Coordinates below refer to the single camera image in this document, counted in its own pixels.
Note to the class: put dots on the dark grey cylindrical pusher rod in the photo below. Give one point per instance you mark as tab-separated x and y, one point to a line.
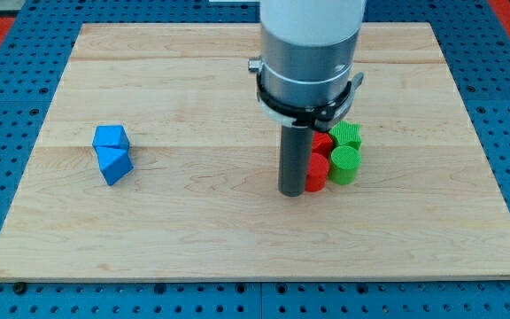
295	151

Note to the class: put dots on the green star block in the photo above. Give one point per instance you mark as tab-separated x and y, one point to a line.
346	134

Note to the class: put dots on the blue triangle block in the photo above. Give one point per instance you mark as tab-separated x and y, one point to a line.
113	163

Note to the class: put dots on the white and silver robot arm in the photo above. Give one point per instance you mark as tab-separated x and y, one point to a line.
303	73

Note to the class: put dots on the green cylinder block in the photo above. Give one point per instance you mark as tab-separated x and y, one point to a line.
345	162

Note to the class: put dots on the blue cube block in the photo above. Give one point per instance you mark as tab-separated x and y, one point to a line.
111	136

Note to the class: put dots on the light wooden board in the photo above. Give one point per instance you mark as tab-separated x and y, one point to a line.
201	203

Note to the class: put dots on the red block behind cylinder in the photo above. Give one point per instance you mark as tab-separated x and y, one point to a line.
322	144

